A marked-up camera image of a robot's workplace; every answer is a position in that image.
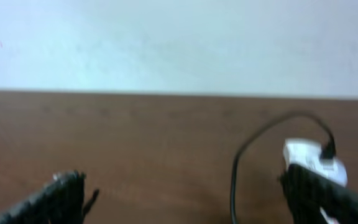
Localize black USB charging cable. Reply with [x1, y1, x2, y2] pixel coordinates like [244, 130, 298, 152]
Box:
[229, 111, 337, 224]

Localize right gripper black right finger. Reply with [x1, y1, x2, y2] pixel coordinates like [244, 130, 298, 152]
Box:
[280, 164, 358, 224]

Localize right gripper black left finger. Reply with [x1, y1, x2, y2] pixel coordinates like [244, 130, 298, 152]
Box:
[0, 170, 99, 224]

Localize white power strip red switches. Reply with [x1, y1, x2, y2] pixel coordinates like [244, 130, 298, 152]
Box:
[280, 138, 347, 224]

